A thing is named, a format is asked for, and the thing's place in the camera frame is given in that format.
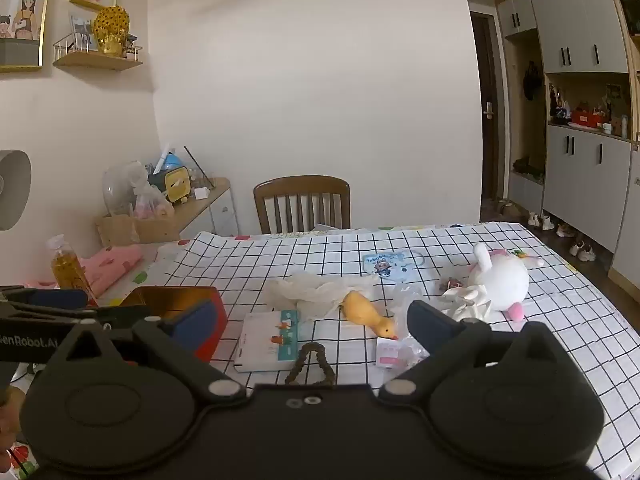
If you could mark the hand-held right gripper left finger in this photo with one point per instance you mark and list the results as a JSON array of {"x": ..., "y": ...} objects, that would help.
[{"x": 197, "y": 322}]

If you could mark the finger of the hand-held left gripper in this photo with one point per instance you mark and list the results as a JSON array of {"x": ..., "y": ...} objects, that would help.
[
  {"x": 130, "y": 316},
  {"x": 55, "y": 300}
]

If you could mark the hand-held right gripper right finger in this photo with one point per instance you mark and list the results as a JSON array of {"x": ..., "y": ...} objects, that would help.
[{"x": 425, "y": 325}]

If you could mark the red tin box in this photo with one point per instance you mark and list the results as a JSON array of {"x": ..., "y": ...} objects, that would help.
[{"x": 150, "y": 297}]

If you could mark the yellow duck toy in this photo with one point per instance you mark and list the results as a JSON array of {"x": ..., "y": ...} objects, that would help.
[{"x": 365, "y": 312}]

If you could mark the white plush unicorn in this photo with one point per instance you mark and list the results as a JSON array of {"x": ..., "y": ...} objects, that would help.
[{"x": 502, "y": 280}]

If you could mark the yellow oil bottle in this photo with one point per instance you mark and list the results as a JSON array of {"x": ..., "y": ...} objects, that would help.
[{"x": 70, "y": 270}]

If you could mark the clear packet with pink label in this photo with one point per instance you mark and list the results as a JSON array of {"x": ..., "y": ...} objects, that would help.
[{"x": 387, "y": 355}]

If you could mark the white glove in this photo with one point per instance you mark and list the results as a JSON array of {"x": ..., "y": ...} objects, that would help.
[{"x": 470, "y": 302}]

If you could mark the pink folded cloth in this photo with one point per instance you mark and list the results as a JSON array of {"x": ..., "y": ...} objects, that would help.
[{"x": 110, "y": 262}]

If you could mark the dotted tablecloth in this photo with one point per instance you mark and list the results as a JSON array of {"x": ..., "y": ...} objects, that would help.
[{"x": 165, "y": 265}]

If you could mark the blue face mask packet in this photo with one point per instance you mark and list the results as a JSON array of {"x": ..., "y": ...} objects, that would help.
[{"x": 387, "y": 264}]

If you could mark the white picture card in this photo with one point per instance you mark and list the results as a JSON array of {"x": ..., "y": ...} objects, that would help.
[{"x": 267, "y": 340}]

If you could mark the clear plastic bag with items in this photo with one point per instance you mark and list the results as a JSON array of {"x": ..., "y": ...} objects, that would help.
[{"x": 150, "y": 205}]

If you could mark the wooden side table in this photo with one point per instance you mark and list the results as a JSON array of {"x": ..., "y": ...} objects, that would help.
[{"x": 195, "y": 207}]

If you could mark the white crumpled plastic bag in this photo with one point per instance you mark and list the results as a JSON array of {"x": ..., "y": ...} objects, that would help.
[{"x": 310, "y": 292}]

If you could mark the checked tablecloth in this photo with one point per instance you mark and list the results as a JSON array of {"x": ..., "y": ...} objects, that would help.
[{"x": 325, "y": 260}]

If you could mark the small white box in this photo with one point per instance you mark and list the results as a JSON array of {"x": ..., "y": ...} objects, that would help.
[{"x": 201, "y": 193}]

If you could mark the yellow tissue box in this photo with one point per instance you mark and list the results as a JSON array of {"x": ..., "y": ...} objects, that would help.
[{"x": 175, "y": 184}]

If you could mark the white shoe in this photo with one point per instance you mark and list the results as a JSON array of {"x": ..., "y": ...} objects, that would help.
[
  {"x": 540, "y": 221},
  {"x": 584, "y": 251},
  {"x": 566, "y": 230}
]

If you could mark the wooden chair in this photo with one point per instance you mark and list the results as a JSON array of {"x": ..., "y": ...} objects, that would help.
[{"x": 300, "y": 192}]

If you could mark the dark wooden door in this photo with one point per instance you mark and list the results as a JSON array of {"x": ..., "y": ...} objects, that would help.
[{"x": 487, "y": 110}]

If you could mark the red storage box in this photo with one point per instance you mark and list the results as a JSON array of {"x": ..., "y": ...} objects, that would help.
[{"x": 587, "y": 119}]

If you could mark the dark hanging bag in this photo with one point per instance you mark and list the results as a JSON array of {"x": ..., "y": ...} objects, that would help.
[{"x": 531, "y": 82}]

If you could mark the photo card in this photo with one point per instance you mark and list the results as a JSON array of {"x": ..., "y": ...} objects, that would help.
[{"x": 82, "y": 32}]

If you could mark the gold flower ornament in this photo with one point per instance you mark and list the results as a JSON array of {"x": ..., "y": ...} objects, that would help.
[{"x": 111, "y": 27}]

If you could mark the large framed family picture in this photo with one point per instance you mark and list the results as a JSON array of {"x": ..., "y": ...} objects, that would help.
[{"x": 22, "y": 15}]

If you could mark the wooden wall shelf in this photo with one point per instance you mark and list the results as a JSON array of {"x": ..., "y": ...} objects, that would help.
[{"x": 95, "y": 61}]

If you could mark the white wall cabinet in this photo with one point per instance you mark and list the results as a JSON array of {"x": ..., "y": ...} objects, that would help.
[{"x": 580, "y": 25}]

